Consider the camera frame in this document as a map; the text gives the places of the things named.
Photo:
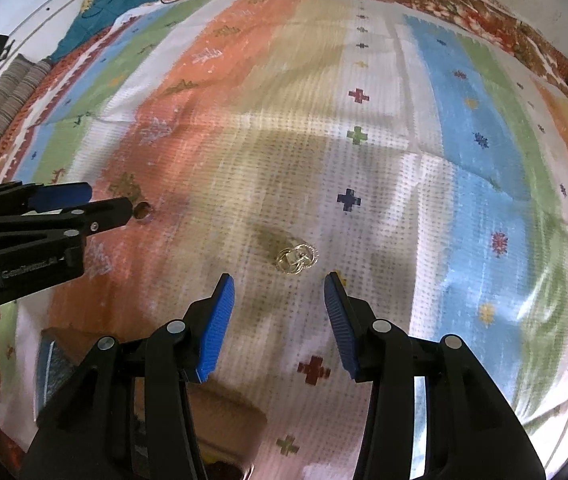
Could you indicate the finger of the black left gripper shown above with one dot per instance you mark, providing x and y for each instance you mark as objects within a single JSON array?
[
  {"x": 43, "y": 198},
  {"x": 71, "y": 218}
]

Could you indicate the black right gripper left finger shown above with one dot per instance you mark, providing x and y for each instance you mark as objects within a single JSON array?
[{"x": 86, "y": 429}]

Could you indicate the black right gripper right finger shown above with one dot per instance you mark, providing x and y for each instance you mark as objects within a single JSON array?
[{"x": 471, "y": 430}]

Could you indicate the metal jewelry box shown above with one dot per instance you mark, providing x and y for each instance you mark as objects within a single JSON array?
[{"x": 60, "y": 351}]

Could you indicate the grey striped pillow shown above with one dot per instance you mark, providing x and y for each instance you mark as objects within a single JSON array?
[{"x": 17, "y": 83}]

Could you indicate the colourful striped bed cover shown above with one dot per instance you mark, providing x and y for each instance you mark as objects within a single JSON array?
[{"x": 314, "y": 185}]

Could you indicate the small gold rings cluster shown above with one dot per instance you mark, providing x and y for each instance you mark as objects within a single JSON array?
[{"x": 296, "y": 259}]

